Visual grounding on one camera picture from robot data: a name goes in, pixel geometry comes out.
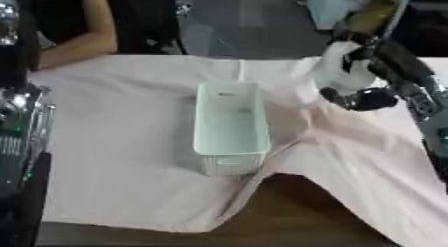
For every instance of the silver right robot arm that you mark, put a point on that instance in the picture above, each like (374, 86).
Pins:
(431, 104)

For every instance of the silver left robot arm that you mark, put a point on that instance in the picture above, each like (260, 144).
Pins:
(20, 124)

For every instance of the white bag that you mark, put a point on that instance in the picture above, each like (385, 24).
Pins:
(335, 69)

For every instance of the person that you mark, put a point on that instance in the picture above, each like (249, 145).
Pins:
(140, 21)

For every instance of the person's forearm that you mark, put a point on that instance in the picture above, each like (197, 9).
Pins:
(87, 41)

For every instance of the olive brown object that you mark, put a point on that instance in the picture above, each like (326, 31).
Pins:
(373, 14)

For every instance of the pale mint plastic basket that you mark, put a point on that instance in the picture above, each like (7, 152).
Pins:
(230, 134)

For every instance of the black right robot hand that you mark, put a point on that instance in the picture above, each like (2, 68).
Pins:
(399, 66)

